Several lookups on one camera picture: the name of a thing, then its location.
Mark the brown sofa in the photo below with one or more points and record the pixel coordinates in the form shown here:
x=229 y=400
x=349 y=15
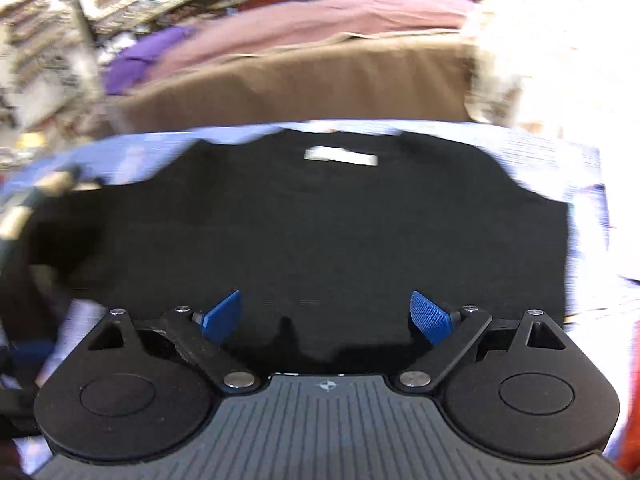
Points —
x=300 y=80

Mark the purple cloth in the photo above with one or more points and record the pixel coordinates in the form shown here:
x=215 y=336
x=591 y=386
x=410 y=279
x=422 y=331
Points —
x=140 y=57

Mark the cluttered wall shelves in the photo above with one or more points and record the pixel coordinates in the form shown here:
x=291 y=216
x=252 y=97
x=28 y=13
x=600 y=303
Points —
x=55 y=35

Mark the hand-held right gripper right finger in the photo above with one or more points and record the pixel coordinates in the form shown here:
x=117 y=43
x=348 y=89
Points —
x=431 y=317

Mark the black knit sweater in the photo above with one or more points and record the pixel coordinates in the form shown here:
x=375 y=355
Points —
x=310 y=240

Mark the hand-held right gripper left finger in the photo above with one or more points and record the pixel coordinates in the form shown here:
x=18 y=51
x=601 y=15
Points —
x=222 y=316

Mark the folded checkered garment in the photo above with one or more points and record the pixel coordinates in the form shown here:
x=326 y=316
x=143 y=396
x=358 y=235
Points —
x=52 y=184

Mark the mauve blanket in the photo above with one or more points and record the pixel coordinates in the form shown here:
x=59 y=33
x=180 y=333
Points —
x=325 y=20

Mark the blue checked bed sheet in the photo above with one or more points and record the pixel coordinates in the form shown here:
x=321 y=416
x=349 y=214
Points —
x=575 y=185

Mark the orange cloth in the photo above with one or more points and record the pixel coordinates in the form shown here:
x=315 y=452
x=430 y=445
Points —
x=629 y=440

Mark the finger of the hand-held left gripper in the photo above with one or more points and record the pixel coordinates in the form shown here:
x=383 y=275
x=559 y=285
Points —
x=32 y=352

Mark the cream floral cloth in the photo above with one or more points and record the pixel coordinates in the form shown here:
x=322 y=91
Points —
x=560 y=40

